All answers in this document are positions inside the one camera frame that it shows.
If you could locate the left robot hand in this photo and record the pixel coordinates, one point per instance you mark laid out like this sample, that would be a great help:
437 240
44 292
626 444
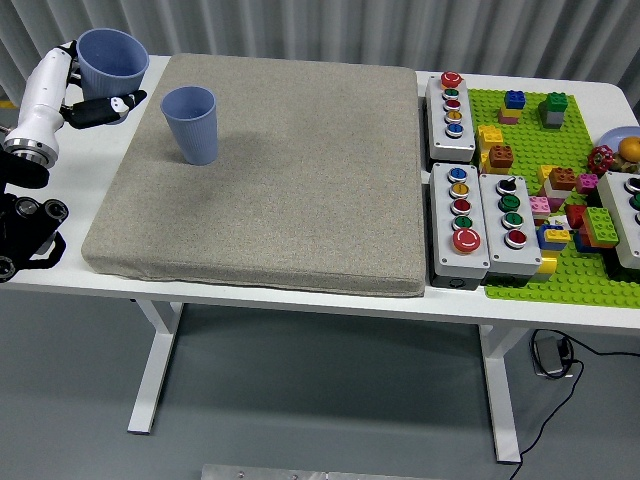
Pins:
42 100

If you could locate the blue ribbed cup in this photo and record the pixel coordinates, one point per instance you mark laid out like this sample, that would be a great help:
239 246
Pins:
195 130
112 75

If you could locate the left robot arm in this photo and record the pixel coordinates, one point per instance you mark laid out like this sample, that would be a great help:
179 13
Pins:
27 215

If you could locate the grey-brown mat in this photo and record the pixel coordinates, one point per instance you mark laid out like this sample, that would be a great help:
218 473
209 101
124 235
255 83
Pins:
300 175

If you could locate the grey pleated curtain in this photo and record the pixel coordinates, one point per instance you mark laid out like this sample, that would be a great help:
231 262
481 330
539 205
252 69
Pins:
300 25

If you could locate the white table leg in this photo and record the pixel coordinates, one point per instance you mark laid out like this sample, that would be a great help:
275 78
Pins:
502 400
150 400

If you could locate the grey five-button control box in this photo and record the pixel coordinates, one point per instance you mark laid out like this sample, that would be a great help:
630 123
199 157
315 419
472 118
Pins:
445 260
452 143

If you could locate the brown toy brick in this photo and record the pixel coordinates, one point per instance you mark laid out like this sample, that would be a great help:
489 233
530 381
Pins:
561 178
500 156

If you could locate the pink toy brick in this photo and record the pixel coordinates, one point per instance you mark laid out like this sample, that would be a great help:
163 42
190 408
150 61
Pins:
507 120
539 204

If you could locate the blue toy brick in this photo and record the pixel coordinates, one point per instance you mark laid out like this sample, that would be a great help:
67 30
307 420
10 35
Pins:
541 242
515 99

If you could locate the grey four-button control box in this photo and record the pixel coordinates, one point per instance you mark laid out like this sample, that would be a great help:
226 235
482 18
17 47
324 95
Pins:
505 260

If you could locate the green brick baseplate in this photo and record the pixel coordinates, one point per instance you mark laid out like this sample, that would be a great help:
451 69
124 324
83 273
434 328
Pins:
530 147

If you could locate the grey toy brick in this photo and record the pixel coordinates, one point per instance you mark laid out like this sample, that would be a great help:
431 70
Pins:
552 119

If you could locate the dark green toy brick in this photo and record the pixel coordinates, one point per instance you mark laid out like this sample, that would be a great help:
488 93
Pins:
556 101

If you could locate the white toy brick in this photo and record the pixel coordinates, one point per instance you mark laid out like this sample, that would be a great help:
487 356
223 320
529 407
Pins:
556 193

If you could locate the yellow round toy brick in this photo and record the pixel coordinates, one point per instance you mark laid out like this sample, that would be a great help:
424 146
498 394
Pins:
546 262

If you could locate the red toy brick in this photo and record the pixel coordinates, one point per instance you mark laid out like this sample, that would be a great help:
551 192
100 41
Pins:
575 216

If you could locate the magenta toy brick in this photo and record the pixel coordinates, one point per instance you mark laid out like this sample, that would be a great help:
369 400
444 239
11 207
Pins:
586 183

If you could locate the red round toy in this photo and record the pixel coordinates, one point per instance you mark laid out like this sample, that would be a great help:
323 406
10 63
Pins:
600 160

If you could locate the grey power adapter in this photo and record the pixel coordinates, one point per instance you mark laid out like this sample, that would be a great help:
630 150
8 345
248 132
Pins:
549 356

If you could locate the light blue plate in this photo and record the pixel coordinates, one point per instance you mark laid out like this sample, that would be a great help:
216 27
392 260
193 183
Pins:
612 137

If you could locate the lime green toy brick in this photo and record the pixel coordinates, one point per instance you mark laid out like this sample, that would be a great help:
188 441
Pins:
601 225

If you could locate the brown toy food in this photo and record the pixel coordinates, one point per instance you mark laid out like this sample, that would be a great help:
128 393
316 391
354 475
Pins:
622 162

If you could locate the grey control box dark buttons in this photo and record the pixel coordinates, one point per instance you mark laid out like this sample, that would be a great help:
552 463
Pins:
617 210

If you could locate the orange fruit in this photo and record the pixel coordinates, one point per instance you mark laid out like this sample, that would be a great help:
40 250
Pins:
630 148

